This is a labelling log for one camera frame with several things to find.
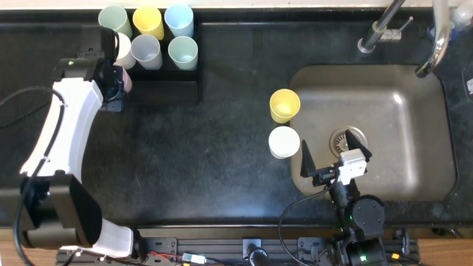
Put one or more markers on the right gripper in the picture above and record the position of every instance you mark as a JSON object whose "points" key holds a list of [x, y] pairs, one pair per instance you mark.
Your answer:
{"points": [[325, 174]]}

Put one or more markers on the yellow cup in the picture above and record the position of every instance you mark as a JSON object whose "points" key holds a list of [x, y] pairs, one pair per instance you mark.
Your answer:
{"points": [[284, 105], [148, 20]]}

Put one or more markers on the pink cup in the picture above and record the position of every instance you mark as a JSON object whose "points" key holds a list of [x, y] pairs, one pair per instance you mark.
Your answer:
{"points": [[128, 80]]}

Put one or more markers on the white cup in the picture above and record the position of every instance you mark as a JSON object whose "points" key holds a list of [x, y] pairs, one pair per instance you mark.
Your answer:
{"points": [[125, 50], [284, 142]]}

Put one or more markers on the steel sink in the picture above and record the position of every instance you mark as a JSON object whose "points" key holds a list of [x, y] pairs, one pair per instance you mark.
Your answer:
{"points": [[399, 140]]}

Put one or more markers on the steel tap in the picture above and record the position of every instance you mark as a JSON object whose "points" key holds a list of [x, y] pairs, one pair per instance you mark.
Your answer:
{"points": [[441, 40]]}

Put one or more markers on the black tray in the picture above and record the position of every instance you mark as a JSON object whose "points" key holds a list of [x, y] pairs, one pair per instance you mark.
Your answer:
{"points": [[177, 86]]}

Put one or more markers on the green cup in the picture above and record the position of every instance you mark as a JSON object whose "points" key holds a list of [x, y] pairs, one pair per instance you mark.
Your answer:
{"points": [[183, 51], [114, 19]]}

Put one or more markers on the blue soap bottle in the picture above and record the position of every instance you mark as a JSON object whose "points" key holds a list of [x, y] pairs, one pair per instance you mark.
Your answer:
{"points": [[462, 16]]}

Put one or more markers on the blue cup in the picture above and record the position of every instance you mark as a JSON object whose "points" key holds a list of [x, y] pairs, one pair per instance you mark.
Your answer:
{"points": [[179, 19]]}

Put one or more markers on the grey cup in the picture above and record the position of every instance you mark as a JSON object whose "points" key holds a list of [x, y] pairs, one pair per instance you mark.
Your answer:
{"points": [[146, 50]]}

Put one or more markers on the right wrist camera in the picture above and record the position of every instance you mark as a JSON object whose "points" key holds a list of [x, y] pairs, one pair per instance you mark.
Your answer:
{"points": [[353, 164]]}

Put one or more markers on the mounting rail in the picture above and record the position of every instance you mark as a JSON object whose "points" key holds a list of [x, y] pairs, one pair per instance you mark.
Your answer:
{"points": [[221, 249]]}

